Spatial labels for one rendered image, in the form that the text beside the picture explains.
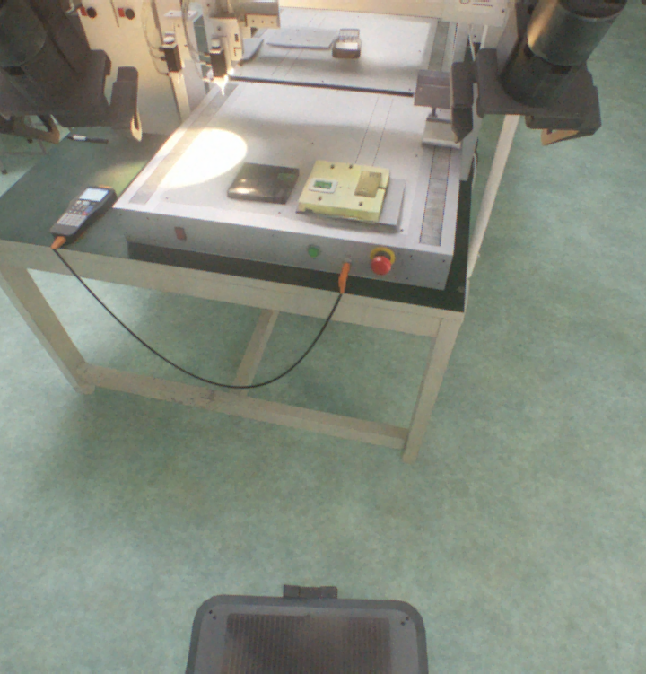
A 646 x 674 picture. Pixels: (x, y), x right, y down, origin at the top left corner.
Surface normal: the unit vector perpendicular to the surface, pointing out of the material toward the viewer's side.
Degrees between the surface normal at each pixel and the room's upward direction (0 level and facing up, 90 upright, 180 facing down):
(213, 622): 0
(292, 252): 90
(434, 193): 0
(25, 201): 0
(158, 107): 90
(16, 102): 30
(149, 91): 90
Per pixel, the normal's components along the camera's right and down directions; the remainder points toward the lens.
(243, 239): -0.22, 0.76
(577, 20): -0.44, 0.89
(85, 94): -0.02, -0.15
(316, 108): -0.01, -0.63
